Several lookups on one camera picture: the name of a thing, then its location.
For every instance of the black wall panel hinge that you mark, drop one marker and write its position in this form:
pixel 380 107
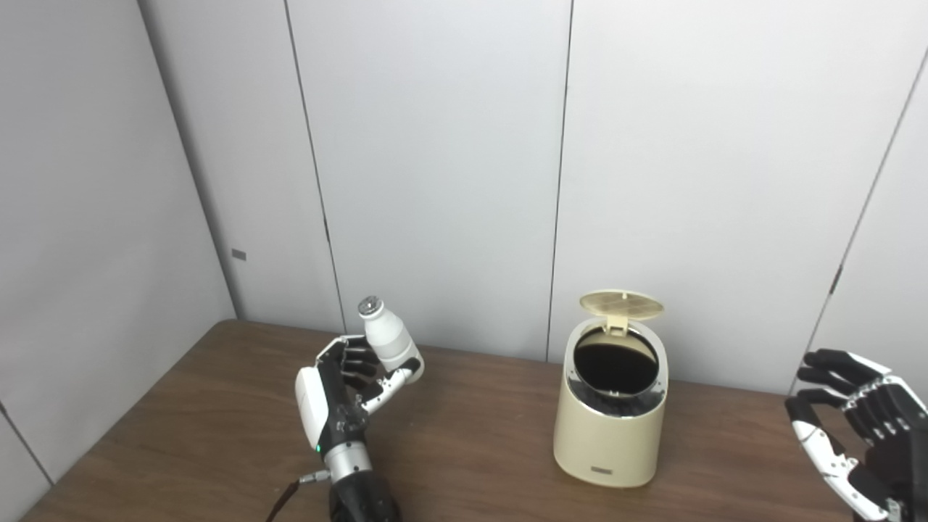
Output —
pixel 837 279
pixel 326 230

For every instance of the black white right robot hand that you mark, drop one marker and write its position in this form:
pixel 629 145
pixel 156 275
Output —
pixel 895 457

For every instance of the small white plastic bottle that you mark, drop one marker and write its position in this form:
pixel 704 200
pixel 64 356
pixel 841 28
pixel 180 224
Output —
pixel 388 337

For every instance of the cream-colored bin body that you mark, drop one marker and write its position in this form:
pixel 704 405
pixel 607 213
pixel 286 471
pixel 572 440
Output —
pixel 605 442

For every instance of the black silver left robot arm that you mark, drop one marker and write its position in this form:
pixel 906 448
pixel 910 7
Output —
pixel 359 493

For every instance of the cream round bin lid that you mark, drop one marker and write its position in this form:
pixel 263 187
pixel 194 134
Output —
pixel 621 304

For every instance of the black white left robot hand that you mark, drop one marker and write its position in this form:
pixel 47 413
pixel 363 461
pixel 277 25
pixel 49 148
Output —
pixel 330 413

